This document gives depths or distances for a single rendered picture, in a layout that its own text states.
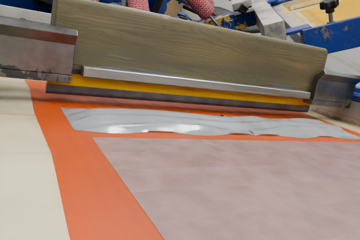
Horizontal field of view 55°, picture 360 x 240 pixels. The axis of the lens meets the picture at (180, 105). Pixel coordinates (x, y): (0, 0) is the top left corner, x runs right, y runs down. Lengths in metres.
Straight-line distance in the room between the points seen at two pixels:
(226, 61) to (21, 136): 0.27
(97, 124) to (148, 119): 0.05
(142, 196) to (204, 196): 0.04
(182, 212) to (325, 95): 0.41
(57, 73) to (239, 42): 0.22
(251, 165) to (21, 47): 0.23
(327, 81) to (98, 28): 0.34
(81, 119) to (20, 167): 0.10
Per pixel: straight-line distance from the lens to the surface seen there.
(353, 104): 0.60
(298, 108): 0.56
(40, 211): 0.17
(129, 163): 0.23
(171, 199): 0.19
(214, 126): 0.35
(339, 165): 0.34
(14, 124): 0.29
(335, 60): 2.87
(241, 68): 0.46
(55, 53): 0.35
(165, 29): 0.40
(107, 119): 0.31
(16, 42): 0.35
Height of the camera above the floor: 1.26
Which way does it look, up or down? 24 degrees down
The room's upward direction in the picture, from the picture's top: 18 degrees clockwise
